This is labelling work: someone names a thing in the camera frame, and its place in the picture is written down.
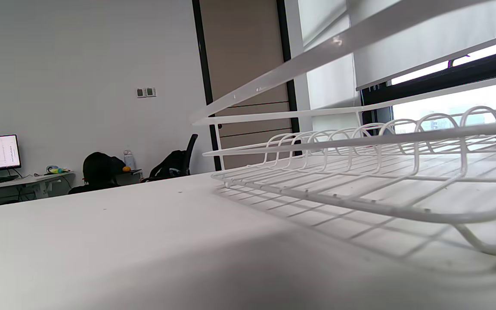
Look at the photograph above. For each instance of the black chrome-base office chair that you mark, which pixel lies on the black chrome-base office chair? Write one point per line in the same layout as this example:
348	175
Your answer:
175	165

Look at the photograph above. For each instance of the brown door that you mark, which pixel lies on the brown door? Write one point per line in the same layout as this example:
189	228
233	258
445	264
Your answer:
248	77

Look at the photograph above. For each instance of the clear water bottle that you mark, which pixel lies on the clear water bottle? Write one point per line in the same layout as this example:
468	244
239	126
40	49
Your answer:
128	160

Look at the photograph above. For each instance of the white roller blind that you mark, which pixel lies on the white roller blind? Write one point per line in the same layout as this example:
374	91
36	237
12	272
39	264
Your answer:
424	38

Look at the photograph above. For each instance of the white office desk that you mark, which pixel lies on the white office desk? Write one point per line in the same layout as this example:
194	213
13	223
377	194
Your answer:
15	181

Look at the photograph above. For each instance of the wall switch panel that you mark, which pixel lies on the wall switch panel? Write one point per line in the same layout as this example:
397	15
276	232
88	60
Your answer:
141	92
151	91

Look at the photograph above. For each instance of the black window frame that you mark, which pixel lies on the black window frame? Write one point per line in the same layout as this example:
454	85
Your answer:
446	79

